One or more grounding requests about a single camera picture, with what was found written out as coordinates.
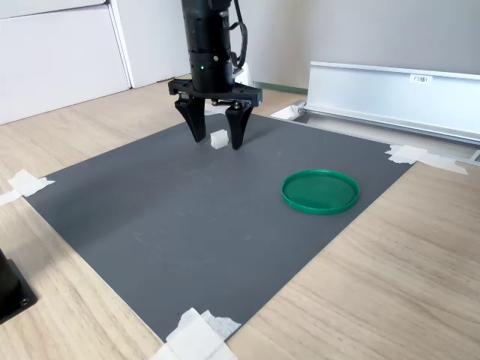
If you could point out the small white plastic terminal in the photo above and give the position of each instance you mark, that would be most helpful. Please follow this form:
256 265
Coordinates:
219 139

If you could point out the round green lid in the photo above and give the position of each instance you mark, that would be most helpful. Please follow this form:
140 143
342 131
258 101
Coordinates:
320 193

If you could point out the white tape piece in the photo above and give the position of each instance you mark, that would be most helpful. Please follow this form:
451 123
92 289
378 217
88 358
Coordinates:
30 183
195 337
215 111
408 155

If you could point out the white partition panel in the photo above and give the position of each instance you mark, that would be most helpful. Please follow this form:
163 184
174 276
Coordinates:
56 56
157 37

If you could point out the dark grey mat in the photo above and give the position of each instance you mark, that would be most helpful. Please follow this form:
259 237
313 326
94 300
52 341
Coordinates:
187 225

